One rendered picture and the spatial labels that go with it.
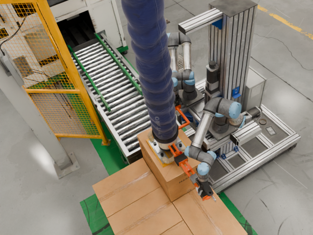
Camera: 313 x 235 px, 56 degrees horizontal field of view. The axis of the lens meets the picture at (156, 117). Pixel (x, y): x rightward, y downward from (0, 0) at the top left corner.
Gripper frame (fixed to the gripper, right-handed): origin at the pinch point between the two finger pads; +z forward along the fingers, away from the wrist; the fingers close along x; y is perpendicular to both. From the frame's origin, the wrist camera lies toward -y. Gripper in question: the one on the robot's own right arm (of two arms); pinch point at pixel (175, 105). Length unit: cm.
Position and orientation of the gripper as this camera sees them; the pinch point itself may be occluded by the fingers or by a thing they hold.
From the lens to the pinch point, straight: 284.7
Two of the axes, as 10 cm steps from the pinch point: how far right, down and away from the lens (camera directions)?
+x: 8.8, -4.3, 2.1
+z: 1.3, 6.4, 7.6
